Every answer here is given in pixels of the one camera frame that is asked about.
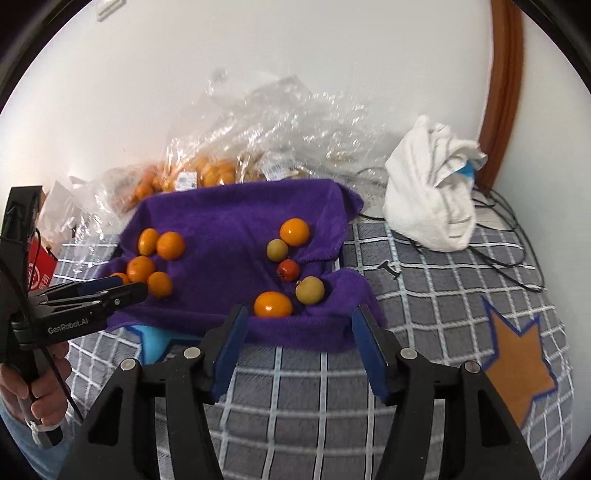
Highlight large green plum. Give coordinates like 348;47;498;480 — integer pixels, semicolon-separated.
295;276;325;305

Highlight purple towel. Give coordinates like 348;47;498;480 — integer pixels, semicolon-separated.
105;179;389;354

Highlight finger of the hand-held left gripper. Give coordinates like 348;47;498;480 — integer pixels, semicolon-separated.
28;275;122;304
39;282;149;320

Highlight red box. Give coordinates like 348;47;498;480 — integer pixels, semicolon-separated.
25;231;59;297

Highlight translucent grey plastic bag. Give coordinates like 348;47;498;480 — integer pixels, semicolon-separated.
39;175;100;252

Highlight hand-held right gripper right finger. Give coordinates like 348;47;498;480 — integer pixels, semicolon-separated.
351;304;542;480

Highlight black cables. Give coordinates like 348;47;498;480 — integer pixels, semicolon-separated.
355;166;546;292

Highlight smooth orange kumquat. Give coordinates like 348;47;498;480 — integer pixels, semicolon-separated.
253;291;294;319
280;218;310;247

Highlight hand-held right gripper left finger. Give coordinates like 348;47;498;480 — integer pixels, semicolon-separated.
56;304;251;480

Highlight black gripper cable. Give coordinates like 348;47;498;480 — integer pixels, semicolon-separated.
44;344;85;422

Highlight person's left hand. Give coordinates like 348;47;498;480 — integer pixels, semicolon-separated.
0;342;71;430

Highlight crumpled clear plastic bag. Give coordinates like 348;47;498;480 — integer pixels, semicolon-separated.
166;67;393;217

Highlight person's blue jeans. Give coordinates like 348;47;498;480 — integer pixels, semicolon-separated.
0;401;63;480

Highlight white cloth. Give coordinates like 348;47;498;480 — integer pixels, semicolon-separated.
383;115;489;252

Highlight brown wooden door frame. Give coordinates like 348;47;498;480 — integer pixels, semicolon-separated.
480;0;525;190

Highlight grey checked blanket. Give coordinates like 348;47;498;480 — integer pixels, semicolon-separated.
46;189;575;480

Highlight mandarin with green stem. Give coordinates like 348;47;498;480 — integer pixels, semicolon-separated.
156;232;186;260

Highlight blue tray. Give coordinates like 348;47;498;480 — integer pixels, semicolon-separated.
133;323;204;366

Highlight plastic bag of oranges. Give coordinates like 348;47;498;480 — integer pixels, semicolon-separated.
95;152;245;215

